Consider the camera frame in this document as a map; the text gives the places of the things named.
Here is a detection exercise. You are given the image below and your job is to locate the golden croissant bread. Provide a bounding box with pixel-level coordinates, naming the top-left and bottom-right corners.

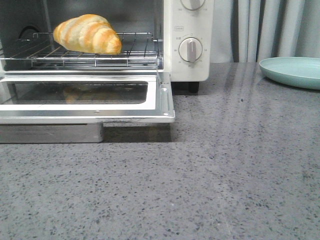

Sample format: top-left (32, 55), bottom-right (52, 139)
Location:
top-left (53, 14), bottom-right (122, 55)

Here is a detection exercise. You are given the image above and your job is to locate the oven glass door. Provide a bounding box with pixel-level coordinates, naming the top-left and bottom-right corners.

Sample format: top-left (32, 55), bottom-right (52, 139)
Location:
top-left (0, 71), bottom-right (175, 125)

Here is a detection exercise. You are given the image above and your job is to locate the lower oven timer knob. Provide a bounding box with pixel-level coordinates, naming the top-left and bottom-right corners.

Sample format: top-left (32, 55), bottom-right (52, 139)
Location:
top-left (178, 37), bottom-right (203, 63)

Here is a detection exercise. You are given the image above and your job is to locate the white toaster oven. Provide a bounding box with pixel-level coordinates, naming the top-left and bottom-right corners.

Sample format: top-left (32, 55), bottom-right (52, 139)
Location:
top-left (0, 0), bottom-right (214, 93)

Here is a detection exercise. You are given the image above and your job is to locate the upper oven temperature knob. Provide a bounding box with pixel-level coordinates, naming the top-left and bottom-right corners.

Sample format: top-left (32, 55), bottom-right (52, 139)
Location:
top-left (180, 0), bottom-right (205, 11)

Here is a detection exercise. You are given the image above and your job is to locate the metal oven rack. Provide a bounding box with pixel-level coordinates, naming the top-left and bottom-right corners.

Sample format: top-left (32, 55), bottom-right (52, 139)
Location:
top-left (0, 32), bottom-right (163, 71)

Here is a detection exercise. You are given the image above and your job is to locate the grey curtain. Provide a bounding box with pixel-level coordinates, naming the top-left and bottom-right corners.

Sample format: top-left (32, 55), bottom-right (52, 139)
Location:
top-left (210, 0), bottom-right (320, 63)

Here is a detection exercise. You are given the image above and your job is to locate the light green plate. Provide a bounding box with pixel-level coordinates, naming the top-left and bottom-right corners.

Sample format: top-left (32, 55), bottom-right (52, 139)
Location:
top-left (259, 57), bottom-right (320, 90)

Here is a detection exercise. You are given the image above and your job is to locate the steel oven door handle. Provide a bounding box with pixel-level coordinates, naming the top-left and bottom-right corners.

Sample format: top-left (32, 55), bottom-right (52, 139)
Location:
top-left (0, 123), bottom-right (104, 144)

